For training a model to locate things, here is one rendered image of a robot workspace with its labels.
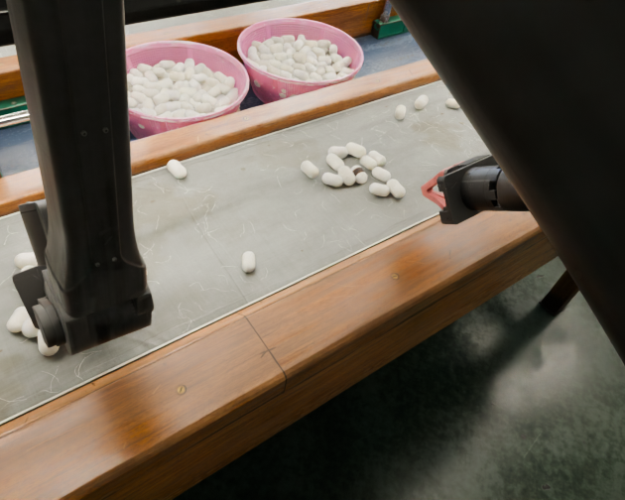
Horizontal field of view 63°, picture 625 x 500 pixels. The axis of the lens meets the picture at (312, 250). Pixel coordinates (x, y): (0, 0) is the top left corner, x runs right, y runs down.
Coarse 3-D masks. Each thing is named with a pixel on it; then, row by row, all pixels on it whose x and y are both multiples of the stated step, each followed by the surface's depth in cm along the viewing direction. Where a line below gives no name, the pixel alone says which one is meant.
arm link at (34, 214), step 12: (24, 204) 44; (36, 204) 43; (24, 216) 45; (36, 216) 44; (36, 228) 45; (48, 228) 43; (36, 240) 45; (36, 252) 46; (48, 300) 42; (36, 312) 40; (48, 312) 40; (48, 324) 39; (60, 324) 40; (48, 336) 39; (60, 336) 40
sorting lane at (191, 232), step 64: (320, 128) 93; (384, 128) 96; (448, 128) 98; (192, 192) 78; (256, 192) 80; (320, 192) 82; (0, 256) 66; (192, 256) 70; (256, 256) 72; (320, 256) 73; (0, 320) 60; (192, 320) 63; (0, 384) 55; (64, 384) 56
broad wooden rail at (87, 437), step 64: (384, 256) 71; (448, 256) 73; (512, 256) 80; (256, 320) 62; (320, 320) 63; (384, 320) 65; (448, 320) 85; (128, 384) 55; (192, 384) 55; (256, 384) 56; (320, 384) 67; (0, 448) 49; (64, 448) 50; (128, 448) 50; (192, 448) 56
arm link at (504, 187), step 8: (504, 176) 59; (496, 184) 61; (504, 184) 59; (504, 192) 59; (512, 192) 58; (504, 200) 59; (512, 200) 58; (520, 200) 57; (512, 208) 60; (520, 208) 59
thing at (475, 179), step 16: (480, 160) 66; (448, 176) 63; (464, 176) 64; (480, 176) 62; (496, 176) 60; (448, 192) 63; (464, 192) 64; (480, 192) 62; (496, 192) 60; (448, 208) 64; (464, 208) 65; (480, 208) 64; (496, 208) 62
